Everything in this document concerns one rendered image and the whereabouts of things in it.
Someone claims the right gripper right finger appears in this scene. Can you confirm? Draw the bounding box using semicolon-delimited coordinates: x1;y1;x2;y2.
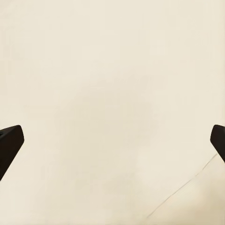
210;124;225;162

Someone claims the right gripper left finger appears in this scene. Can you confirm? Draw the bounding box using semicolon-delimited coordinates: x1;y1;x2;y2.
0;125;24;181

